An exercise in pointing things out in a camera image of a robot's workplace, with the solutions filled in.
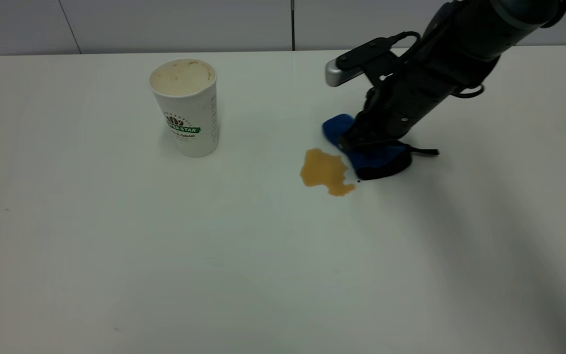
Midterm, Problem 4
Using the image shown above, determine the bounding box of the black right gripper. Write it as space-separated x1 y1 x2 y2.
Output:
338 34 500 150

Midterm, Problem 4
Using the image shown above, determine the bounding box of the blue cloth with black trim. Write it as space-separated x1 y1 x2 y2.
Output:
322 114 440 180

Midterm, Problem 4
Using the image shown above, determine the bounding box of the white paper coffee cup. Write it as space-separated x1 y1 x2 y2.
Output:
148 59 220 158

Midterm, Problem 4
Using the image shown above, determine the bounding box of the brown coffee spill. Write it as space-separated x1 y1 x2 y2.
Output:
300 148 356 197

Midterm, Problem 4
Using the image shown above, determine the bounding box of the black cable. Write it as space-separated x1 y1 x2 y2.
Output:
386 31 422 51
452 84 485 99

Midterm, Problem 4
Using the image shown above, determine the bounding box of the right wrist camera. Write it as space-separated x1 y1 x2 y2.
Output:
325 37 399 88

